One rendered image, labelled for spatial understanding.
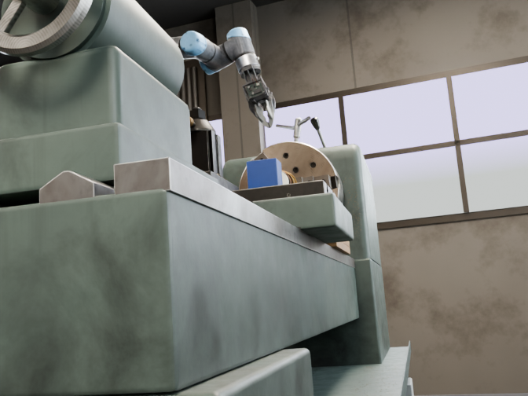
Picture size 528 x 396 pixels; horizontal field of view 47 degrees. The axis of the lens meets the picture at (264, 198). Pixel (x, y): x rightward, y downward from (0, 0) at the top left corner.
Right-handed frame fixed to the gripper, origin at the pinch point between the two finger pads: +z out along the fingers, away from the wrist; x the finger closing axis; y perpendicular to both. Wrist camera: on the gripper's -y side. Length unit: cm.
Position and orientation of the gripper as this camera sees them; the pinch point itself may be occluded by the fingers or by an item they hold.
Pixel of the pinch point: (269, 125)
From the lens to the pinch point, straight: 205.7
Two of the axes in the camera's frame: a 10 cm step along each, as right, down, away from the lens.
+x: 9.2, -3.5, -1.8
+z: 3.1, 9.2, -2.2
